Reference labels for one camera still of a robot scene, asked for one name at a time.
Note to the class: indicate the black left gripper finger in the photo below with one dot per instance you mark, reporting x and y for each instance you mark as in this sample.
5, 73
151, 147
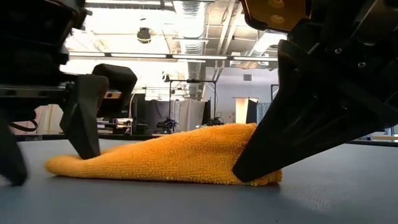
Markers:
11, 155
84, 124

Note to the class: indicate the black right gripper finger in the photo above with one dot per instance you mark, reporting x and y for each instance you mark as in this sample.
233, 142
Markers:
295, 124

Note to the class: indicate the orange microfibre towel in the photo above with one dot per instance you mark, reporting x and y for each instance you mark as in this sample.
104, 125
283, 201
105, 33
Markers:
186, 155

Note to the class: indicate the black background robot arm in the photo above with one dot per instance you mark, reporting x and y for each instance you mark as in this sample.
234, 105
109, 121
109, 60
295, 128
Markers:
167, 125
215, 122

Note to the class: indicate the stacked lab equipment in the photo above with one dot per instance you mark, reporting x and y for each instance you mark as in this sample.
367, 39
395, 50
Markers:
118, 126

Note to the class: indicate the pink curtain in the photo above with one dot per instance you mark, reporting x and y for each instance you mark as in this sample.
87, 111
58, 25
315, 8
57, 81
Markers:
43, 121

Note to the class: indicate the dark curtain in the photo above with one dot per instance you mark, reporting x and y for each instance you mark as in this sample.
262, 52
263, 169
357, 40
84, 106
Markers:
155, 113

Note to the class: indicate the white curtain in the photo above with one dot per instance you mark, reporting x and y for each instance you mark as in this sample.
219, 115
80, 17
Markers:
189, 115

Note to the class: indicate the black ceiling dome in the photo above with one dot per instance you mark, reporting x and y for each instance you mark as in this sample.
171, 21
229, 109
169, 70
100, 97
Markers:
144, 35

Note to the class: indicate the crossbar with light strips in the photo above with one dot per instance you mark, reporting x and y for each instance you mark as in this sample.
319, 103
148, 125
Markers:
199, 57

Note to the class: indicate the wall air vent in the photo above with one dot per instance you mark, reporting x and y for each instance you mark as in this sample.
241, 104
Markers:
247, 77

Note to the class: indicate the small black camera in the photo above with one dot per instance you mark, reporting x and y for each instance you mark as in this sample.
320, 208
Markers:
165, 77

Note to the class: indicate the black stand frame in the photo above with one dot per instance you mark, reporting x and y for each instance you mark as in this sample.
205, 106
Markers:
192, 81

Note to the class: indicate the silver ceiling air duct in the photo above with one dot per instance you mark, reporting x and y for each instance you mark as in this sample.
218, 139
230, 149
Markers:
191, 43

